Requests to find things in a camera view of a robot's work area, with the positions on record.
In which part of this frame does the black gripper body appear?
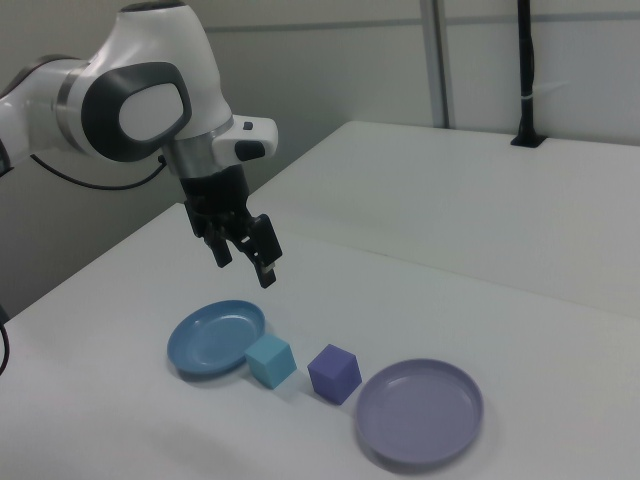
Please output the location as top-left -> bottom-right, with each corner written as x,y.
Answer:
178,166 -> 262,241

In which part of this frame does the light blue cube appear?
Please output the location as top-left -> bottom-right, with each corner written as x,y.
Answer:
244,334 -> 297,390

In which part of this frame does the purple cube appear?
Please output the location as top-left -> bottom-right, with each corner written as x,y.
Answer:
306,343 -> 362,405

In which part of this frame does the blue plate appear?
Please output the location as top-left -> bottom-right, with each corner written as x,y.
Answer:
166,299 -> 267,377

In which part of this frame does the purple plate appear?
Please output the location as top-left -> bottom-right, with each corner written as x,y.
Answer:
354,357 -> 485,464

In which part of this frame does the black clamped pole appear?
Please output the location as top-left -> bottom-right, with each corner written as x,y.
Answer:
509,0 -> 546,149

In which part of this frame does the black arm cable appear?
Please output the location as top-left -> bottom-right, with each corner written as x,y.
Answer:
28,152 -> 167,192

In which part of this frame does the thin black cable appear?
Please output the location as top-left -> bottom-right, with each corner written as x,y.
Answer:
0,303 -> 11,377

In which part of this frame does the grey partition post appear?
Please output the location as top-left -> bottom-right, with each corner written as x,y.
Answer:
421,0 -> 452,127

